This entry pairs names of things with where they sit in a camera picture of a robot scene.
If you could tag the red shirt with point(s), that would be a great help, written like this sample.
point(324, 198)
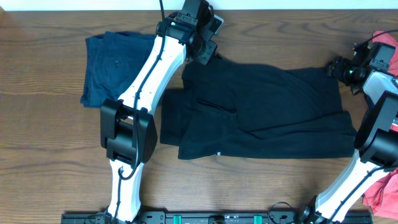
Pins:
point(382, 195)

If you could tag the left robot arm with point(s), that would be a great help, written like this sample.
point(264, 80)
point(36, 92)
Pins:
point(127, 124)

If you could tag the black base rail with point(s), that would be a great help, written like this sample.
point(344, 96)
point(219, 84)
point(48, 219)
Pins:
point(157, 217)

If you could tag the black polo shirt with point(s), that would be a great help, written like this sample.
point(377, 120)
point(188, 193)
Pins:
point(256, 111)

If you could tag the folded dark blue shorts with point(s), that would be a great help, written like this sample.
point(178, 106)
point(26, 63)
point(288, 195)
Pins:
point(114, 60)

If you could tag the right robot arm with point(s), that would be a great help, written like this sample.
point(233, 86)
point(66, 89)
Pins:
point(375, 145)

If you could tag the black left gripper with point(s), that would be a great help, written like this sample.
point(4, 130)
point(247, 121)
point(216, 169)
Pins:
point(207, 50)

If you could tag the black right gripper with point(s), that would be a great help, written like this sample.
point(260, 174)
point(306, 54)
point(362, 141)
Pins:
point(339, 65)

